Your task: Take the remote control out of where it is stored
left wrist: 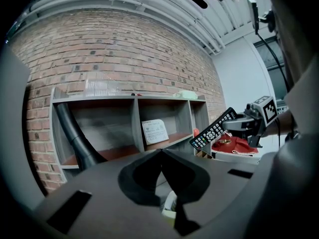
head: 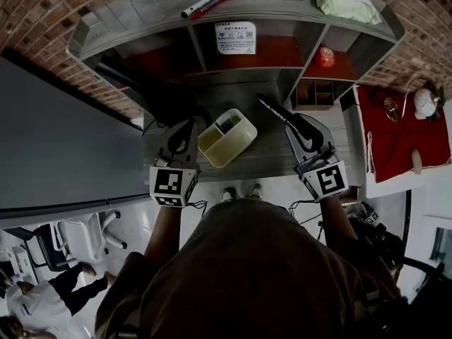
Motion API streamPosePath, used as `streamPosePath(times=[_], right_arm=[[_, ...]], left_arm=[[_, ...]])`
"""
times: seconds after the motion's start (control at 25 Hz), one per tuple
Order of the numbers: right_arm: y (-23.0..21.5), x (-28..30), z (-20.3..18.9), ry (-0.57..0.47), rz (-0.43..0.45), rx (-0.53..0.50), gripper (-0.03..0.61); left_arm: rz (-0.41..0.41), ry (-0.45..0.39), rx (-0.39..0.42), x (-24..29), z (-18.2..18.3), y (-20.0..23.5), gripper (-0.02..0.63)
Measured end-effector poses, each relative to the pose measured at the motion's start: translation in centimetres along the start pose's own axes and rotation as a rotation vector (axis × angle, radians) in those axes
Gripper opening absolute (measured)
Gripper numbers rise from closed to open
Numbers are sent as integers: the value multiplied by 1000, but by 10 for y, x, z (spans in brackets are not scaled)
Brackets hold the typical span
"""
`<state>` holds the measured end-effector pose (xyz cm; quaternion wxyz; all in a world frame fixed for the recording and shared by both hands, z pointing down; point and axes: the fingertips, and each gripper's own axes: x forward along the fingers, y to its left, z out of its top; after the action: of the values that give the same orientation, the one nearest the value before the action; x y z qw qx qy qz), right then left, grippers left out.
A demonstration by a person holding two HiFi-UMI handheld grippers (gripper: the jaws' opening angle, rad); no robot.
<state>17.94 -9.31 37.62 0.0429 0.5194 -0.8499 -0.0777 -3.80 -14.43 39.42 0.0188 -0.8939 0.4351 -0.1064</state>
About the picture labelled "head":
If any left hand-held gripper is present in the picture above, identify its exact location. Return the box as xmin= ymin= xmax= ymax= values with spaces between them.
xmin=148 ymin=118 xmax=202 ymax=208

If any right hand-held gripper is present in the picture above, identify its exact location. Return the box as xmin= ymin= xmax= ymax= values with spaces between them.
xmin=285 ymin=114 xmax=350 ymax=203

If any cream desk organizer box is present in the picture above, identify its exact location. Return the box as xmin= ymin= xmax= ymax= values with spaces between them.
xmin=196 ymin=108 xmax=258 ymax=169

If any person's right forearm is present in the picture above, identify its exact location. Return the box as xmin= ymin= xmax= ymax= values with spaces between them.
xmin=319 ymin=194 xmax=357 ymax=243

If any person's left forearm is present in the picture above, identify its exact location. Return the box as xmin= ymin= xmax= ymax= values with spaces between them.
xmin=143 ymin=205 xmax=183 ymax=261

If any grey wooden desk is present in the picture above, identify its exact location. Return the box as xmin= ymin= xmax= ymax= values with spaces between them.
xmin=143 ymin=81 xmax=357 ymax=183

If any wooden desk organizer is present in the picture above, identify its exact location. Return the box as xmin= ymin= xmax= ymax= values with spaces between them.
xmin=290 ymin=78 xmax=335 ymax=112

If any black desk lamp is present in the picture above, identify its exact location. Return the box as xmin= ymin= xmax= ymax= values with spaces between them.
xmin=95 ymin=53 xmax=209 ymax=137

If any gold dish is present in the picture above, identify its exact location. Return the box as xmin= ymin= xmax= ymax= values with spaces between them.
xmin=383 ymin=96 xmax=400 ymax=121

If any red apple ornament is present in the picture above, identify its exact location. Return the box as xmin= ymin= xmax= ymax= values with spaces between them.
xmin=314 ymin=46 xmax=336 ymax=68

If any grey refrigerator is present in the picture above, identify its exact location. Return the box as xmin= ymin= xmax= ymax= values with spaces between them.
xmin=0 ymin=54 xmax=153 ymax=220

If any white globe lamp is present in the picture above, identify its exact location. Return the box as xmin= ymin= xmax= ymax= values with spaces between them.
xmin=402 ymin=77 xmax=442 ymax=121

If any white notice card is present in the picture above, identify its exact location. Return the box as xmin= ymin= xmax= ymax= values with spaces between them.
xmin=215 ymin=20 xmax=257 ymax=55

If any white office chair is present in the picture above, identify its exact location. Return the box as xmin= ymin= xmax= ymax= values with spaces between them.
xmin=58 ymin=210 xmax=128 ymax=264

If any green potted plant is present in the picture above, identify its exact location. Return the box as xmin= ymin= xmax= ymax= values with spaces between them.
xmin=425 ymin=81 xmax=446 ymax=123

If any person's torso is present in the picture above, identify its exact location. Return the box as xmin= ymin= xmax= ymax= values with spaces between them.
xmin=95 ymin=199 xmax=407 ymax=339

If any green wipes packet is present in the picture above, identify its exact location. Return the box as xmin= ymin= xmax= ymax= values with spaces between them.
xmin=305 ymin=0 xmax=384 ymax=26

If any grey wooden shelf unit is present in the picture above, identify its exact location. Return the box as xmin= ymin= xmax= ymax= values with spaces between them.
xmin=66 ymin=0 xmax=406 ymax=111

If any red marker pen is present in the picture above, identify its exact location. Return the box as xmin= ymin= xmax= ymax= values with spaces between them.
xmin=190 ymin=0 xmax=240 ymax=22

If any black marker pen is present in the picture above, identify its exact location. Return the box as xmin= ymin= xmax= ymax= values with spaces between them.
xmin=180 ymin=0 xmax=233 ymax=19

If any black chair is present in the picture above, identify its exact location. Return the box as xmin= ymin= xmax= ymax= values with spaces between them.
xmin=13 ymin=222 xmax=77 ymax=273

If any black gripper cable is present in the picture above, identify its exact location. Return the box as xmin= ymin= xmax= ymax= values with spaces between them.
xmin=185 ymin=199 xmax=209 ymax=218
xmin=287 ymin=199 xmax=321 ymax=225

